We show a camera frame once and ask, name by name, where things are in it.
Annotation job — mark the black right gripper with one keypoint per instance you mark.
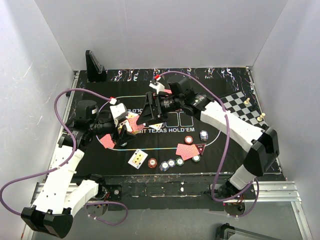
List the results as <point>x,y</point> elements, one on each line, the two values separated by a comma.
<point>147,114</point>

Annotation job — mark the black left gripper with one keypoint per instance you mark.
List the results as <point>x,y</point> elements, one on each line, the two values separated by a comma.
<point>123,136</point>

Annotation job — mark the red back cards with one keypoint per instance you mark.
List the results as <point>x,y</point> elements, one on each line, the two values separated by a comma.
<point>107,142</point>
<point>186,151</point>

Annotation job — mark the red playing card box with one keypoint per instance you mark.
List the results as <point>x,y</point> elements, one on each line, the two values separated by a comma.
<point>131,125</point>

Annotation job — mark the face up card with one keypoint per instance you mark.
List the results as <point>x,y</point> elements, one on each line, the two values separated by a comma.
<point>157,126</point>
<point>132,115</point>

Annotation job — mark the red back card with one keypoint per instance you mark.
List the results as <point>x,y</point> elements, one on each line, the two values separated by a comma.
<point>168,91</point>

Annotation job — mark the three of spades card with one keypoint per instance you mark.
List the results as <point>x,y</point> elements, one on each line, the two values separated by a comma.
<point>137,158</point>

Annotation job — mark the red poker chip stack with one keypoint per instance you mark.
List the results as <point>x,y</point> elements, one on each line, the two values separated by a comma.
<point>152,163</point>

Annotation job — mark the red chips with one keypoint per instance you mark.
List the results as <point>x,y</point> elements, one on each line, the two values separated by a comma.
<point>188,140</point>

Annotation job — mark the blue poker chip stack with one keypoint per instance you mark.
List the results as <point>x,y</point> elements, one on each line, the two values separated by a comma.
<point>164,166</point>

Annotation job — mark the blue chip aside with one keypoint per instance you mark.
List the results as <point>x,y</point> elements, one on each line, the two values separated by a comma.
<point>171,163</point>

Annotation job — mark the blue chips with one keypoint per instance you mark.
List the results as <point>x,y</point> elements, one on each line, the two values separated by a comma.
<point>203,135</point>

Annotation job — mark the green poker chip stack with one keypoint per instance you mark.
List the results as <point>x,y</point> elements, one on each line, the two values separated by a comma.
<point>179,161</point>

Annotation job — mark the red triangular acrylic marker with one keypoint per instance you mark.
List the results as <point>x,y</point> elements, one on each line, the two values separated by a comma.
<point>201,148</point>

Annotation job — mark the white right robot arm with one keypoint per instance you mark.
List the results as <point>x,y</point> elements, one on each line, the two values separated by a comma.
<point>260,144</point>

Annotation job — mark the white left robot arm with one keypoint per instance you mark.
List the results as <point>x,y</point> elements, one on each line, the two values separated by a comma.
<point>53,211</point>

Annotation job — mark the black poker table mat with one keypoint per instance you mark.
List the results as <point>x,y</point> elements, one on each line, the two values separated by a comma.
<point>130,87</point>

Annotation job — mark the black card shoe stand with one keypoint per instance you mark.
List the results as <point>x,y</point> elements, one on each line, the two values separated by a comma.
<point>96,72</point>

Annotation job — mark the black white chess board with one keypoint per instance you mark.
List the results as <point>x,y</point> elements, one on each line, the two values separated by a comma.
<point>235,104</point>

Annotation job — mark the white chess pawn far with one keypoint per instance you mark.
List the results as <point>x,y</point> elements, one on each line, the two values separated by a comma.
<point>247,101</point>

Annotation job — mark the white chess pawn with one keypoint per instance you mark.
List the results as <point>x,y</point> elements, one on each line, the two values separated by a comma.
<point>247,101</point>
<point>261,117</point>

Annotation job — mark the black chess piece upper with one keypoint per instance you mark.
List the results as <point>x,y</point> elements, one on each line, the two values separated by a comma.
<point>253,108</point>

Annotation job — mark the white chess pawn near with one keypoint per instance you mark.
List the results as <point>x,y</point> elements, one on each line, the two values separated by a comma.
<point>261,117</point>

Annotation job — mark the black case bottom corner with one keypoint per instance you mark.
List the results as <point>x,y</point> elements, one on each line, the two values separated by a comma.
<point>229,232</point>

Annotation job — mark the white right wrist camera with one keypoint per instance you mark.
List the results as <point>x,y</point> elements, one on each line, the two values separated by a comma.
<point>157,86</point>

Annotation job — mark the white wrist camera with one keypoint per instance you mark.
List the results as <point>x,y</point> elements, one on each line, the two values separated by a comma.
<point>157,86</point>
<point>118,112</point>

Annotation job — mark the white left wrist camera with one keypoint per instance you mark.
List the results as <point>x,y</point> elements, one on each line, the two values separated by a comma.
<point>118,112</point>

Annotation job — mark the black wall clip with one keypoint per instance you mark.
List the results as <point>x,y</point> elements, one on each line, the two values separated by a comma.
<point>68,94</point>

